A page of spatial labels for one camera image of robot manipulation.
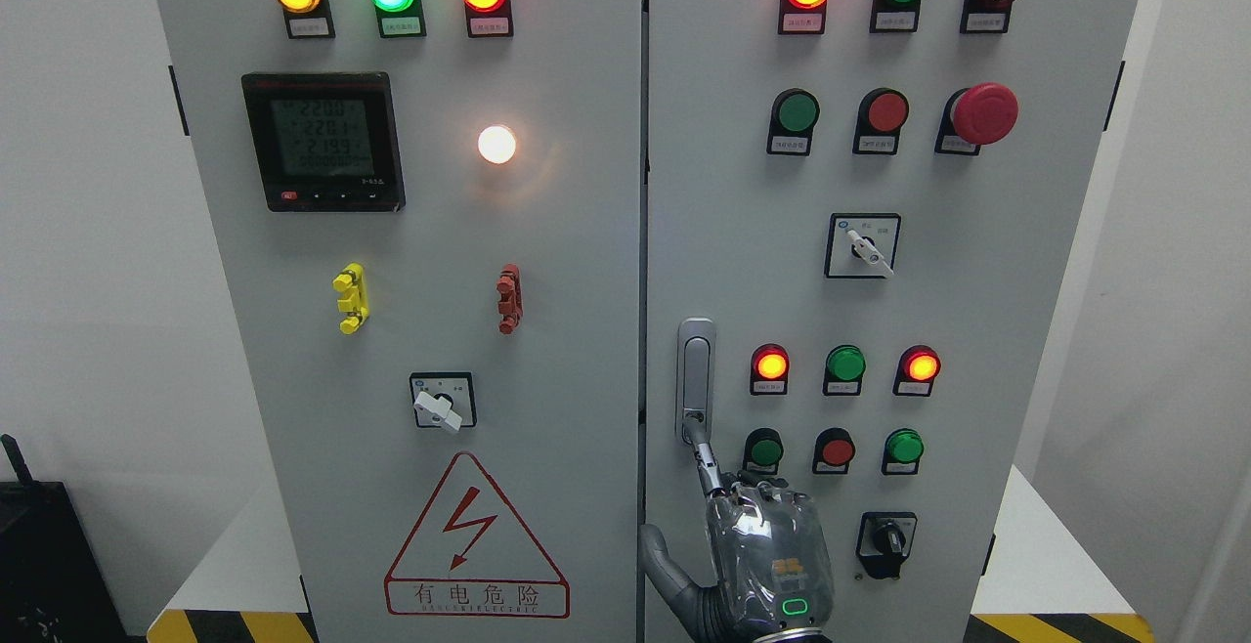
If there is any red emergency stop button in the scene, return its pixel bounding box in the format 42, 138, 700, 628
934, 83, 1020, 156

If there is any green lit indicator light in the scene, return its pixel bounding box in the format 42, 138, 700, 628
372, 0, 427, 38

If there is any yellow indicator light top left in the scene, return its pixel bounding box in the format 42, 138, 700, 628
276, 0, 335, 39

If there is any grey cabinet door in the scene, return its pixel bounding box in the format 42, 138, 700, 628
156, 0, 642, 642
646, 0, 1138, 642

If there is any green push button upper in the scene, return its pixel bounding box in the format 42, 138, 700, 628
766, 88, 819, 156

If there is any upper right selector switch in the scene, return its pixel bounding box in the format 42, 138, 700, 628
824, 214, 902, 279

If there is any lower right black selector switch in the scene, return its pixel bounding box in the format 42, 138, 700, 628
856, 510, 919, 579

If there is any red lit indicator lower left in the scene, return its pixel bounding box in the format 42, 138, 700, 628
751, 343, 789, 397

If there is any red push button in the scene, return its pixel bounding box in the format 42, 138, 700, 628
852, 88, 909, 156
809, 427, 856, 475

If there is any black box at left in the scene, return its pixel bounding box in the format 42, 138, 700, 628
1, 435, 128, 642

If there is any red indicator light left door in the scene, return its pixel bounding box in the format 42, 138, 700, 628
463, 0, 514, 38

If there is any red lit indicator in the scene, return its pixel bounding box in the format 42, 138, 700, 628
751, 343, 789, 397
892, 345, 941, 397

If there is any grey left cabinet door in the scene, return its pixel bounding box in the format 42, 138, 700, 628
156, 0, 642, 642

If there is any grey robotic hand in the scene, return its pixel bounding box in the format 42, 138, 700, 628
639, 414, 833, 642

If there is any white lit indicator light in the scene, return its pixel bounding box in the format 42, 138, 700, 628
477, 125, 518, 165

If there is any green indicator lower middle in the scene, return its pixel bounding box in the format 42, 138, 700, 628
822, 344, 867, 397

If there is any grey right cabinet door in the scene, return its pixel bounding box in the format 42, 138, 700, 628
646, 0, 1138, 642

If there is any yellow terminal connector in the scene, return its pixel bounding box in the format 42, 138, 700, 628
332, 263, 370, 335

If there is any red electric hazard warning sticker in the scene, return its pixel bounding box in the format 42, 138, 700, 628
384, 452, 569, 618

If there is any left door selector switch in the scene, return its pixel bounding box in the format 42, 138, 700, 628
410, 372, 477, 434

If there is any red lit indicator lower right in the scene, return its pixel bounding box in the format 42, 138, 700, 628
892, 345, 941, 397

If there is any red push button lower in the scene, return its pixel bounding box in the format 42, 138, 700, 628
809, 427, 856, 475

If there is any red push button upper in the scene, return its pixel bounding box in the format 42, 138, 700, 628
852, 88, 909, 156

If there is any green push button lower right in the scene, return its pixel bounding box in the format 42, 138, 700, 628
881, 428, 924, 477

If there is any black digital power meter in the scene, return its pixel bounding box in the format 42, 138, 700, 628
241, 71, 407, 211

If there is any silver door handle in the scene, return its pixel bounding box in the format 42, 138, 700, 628
676, 318, 716, 447

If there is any red terminal connector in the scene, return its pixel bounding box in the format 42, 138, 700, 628
495, 263, 523, 335

